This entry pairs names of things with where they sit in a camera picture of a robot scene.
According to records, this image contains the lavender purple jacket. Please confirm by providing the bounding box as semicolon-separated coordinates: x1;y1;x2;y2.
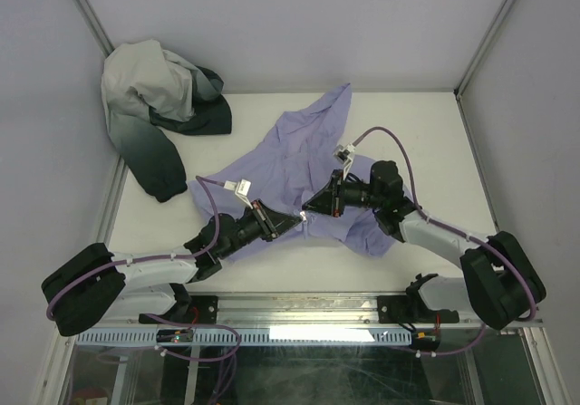
188;82;416;258

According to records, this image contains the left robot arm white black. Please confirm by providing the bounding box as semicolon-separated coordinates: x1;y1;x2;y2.
41;196;392;337

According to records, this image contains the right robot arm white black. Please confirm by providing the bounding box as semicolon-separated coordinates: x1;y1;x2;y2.
238;157;546;330

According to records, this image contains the grey and dark green jacket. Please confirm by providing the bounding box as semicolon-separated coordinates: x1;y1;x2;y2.
101;40;232;203

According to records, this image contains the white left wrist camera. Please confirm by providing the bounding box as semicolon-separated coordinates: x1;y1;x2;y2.
224;178;253;209

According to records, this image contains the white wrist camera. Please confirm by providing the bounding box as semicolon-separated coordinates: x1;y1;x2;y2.
333;142;356;179
224;178;253;209

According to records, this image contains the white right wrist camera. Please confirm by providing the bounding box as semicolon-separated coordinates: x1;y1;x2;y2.
333;142;356;179

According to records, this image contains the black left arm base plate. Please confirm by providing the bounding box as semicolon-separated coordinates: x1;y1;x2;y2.
158;294;218;324

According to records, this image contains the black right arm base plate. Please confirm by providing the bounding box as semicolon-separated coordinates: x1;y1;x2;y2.
377;294;459;323

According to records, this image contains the grey slotted cable duct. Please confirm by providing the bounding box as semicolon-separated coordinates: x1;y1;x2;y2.
76;326;412;347

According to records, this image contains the aluminium mounting rail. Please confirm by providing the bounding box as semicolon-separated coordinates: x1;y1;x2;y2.
55;290;544;332

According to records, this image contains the aluminium right corner post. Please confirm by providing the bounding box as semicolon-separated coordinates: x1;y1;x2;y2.
454;0;518;100

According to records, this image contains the aluminium corner post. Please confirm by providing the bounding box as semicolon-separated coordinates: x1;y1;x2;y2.
73;0;114;57
454;0;518;100

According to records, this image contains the aluminium left corner post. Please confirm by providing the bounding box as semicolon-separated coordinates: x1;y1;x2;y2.
73;0;114;57

